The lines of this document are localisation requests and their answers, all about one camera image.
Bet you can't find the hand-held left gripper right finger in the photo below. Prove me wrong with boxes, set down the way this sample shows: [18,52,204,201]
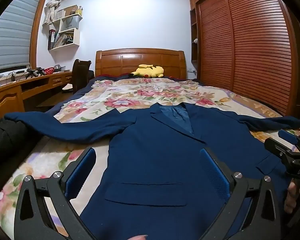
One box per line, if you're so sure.
[199,148,285,240]

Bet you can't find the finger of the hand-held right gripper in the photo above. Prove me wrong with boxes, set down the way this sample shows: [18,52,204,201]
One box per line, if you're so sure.
[278,129,300,153]
[264,138,294,165]

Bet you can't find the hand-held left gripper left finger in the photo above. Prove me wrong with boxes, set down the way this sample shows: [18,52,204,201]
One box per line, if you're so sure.
[14,147,97,240]

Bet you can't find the navy blue suit jacket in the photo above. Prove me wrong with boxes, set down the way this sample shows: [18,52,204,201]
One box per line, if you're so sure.
[4,102,300,240]

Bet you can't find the person's right hand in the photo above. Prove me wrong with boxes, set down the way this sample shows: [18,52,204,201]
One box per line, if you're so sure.
[284,180,300,214]

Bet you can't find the black cloth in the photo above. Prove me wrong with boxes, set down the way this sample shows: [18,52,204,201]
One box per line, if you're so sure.
[0,118,44,200]

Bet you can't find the floral plush blanket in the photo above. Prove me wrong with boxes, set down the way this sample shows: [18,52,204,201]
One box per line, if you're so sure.
[0,77,300,233]

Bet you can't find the dark office chair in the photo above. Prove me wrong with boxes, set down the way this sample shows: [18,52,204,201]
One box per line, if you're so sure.
[62,59,94,94]

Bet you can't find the wooden desk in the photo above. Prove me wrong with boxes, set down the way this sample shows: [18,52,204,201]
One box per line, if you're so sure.
[0,71,74,119]

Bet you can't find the wooden louvered wardrobe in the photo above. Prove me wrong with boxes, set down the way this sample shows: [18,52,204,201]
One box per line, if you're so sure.
[189,0,300,117]

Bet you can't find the black device on desk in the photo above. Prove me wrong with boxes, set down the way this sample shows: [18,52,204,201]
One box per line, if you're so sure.
[26,67,46,78]

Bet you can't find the yellow plush toy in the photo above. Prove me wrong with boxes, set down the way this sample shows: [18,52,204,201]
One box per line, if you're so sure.
[129,64,165,78]

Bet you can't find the wooden bed headboard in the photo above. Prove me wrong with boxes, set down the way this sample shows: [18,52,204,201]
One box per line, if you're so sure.
[95,48,187,80]

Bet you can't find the row of books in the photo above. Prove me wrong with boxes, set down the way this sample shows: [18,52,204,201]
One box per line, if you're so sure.
[48,29,75,49]

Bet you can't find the white paper bag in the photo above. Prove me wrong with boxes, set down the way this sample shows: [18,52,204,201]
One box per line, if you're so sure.
[61,15,79,30]

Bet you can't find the grey window blind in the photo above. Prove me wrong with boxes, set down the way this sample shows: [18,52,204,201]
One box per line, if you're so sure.
[0,0,47,71]

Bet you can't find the dried flower bouquet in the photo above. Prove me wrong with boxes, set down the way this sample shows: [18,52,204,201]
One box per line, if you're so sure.
[43,0,69,26]

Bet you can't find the white wall shelf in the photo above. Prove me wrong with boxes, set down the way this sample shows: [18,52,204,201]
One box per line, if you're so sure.
[42,4,83,51]

